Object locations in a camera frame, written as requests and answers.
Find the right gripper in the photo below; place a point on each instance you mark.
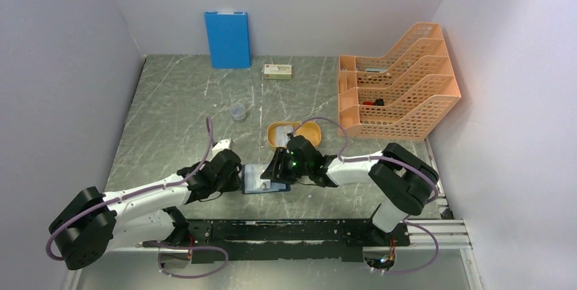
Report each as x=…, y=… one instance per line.
x=275, y=173

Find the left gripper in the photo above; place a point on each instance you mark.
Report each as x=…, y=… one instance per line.
x=234, y=184

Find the blue card holder wallet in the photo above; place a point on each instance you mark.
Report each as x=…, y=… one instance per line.
x=285, y=187

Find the white VIP credit card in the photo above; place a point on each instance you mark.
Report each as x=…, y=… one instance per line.
x=282, y=135

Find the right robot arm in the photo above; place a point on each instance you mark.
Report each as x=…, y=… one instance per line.
x=407, y=182

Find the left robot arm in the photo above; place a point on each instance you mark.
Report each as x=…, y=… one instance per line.
x=94, y=223

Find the orange oval tray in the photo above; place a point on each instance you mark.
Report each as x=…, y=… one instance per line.
x=310, y=131

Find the small clear plastic cup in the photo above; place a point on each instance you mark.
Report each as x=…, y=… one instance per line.
x=238, y=112

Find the small red white box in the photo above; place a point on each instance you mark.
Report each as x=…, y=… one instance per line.
x=277, y=72

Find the red black item in rack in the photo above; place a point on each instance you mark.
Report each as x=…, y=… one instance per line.
x=376, y=102

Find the blue folder box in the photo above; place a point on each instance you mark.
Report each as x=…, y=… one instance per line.
x=228, y=39

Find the orange mesh file rack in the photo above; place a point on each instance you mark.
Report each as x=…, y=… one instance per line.
x=415, y=78

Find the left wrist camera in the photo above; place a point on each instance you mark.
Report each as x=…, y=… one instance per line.
x=225, y=144

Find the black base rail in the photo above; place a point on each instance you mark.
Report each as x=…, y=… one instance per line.
x=291, y=239

